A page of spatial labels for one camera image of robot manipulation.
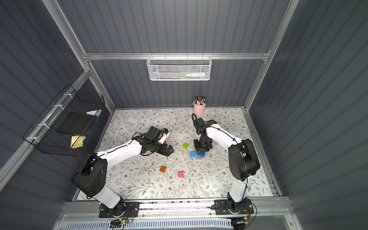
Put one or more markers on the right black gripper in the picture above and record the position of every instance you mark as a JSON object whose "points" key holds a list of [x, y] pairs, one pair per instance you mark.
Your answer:
{"points": [[202, 144]]}

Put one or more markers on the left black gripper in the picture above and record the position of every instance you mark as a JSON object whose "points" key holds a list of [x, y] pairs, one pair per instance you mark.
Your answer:
{"points": [[165, 149]]}

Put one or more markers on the light blue long lego brick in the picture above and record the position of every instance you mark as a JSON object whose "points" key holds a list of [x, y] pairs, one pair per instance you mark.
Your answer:
{"points": [[193, 154]]}

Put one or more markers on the pink lego brick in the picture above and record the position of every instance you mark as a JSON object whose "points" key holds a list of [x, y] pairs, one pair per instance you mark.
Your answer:
{"points": [[180, 174]]}

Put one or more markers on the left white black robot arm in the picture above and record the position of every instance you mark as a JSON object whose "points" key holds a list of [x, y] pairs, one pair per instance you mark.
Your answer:
{"points": [[91, 178]]}

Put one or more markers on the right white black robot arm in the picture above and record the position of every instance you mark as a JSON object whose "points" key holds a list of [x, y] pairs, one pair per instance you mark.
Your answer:
{"points": [[242, 157]]}

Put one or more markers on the orange lego brick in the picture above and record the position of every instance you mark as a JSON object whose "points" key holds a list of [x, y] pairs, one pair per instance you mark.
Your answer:
{"points": [[163, 169]]}

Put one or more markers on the pink pen cup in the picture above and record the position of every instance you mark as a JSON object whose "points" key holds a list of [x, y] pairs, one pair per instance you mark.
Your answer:
{"points": [[199, 109]]}

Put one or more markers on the floral table mat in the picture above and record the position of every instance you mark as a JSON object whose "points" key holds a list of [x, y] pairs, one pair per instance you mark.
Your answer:
{"points": [[140, 177]]}

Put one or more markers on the markers in cup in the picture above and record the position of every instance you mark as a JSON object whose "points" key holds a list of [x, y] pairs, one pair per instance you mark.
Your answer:
{"points": [[199, 100]]}

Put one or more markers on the pastel sticky note pad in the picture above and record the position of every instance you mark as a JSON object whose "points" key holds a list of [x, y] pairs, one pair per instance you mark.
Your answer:
{"points": [[94, 112]]}

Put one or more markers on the white bottle in basket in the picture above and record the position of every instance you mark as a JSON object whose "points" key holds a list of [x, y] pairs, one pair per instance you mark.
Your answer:
{"points": [[196, 75]]}

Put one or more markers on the yellow sticky notes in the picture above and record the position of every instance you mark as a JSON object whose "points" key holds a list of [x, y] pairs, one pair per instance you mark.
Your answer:
{"points": [[77, 141]]}

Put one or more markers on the black notebook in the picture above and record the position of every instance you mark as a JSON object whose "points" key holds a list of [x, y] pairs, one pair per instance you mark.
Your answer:
{"points": [[77, 124]]}

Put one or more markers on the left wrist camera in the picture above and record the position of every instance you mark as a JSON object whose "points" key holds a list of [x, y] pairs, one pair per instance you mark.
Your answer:
{"points": [[164, 135]]}

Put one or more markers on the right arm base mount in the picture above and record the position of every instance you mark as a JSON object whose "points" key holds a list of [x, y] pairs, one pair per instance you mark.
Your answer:
{"points": [[224, 207]]}

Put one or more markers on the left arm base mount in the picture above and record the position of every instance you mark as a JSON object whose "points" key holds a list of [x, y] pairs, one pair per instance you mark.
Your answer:
{"points": [[121, 210]]}

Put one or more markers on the white wire mesh basket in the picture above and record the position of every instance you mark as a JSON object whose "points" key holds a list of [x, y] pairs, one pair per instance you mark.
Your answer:
{"points": [[174, 68]]}

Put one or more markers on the black wire wall basket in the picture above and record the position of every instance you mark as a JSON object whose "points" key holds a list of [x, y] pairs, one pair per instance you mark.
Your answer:
{"points": [[44, 136]]}

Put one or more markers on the aluminium rail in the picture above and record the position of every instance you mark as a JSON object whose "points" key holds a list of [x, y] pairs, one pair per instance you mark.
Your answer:
{"points": [[176, 208]]}

